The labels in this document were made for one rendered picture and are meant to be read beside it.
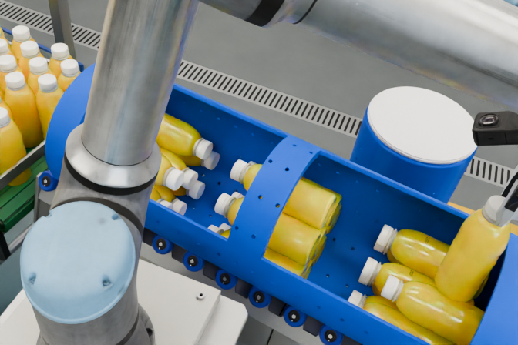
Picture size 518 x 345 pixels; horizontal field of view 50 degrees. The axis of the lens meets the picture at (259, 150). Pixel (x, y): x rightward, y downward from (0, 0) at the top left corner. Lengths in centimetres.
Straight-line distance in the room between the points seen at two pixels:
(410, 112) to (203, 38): 215
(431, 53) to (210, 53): 290
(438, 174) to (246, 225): 59
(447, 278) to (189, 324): 41
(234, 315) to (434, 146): 71
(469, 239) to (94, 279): 54
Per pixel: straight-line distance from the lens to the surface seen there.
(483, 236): 87
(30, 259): 62
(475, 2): 44
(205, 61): 323
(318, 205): 96
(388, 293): 97
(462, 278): 93
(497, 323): 91
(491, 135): 77
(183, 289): 85
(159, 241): 115
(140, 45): 55
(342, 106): 306
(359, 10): 39
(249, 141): 117
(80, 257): 61
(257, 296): 109
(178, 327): 82
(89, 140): 66
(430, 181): 138
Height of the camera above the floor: 190
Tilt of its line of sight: 45 degrees down
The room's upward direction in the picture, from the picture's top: 9 degrees clockwise
